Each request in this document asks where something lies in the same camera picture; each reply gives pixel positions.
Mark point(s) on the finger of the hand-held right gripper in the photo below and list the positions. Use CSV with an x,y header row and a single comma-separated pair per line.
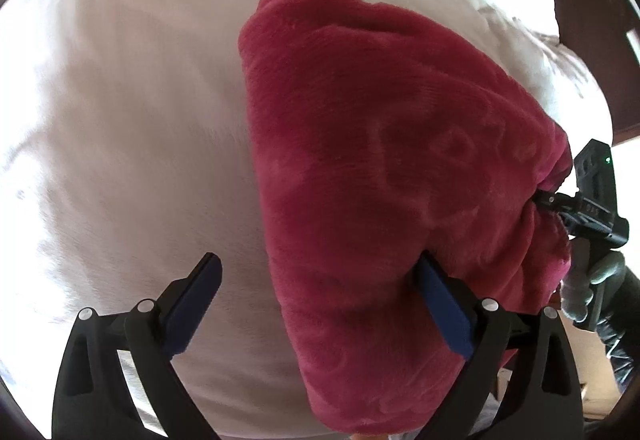
x,y
555,199

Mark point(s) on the person's right hand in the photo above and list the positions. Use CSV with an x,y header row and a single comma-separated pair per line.
x,y
592,285

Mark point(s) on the white bed sheet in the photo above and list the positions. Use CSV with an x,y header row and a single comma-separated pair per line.
x,y
130,120

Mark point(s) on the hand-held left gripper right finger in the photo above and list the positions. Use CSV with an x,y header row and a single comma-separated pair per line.
x,y
445,312

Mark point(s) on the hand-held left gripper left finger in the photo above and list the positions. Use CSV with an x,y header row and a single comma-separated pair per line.
x,y
196,312

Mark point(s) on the red fleece blanket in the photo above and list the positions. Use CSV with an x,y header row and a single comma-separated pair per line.
x,y
375,160

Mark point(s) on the person's right forearm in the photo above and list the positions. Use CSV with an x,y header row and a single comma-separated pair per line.
x,y
625,340

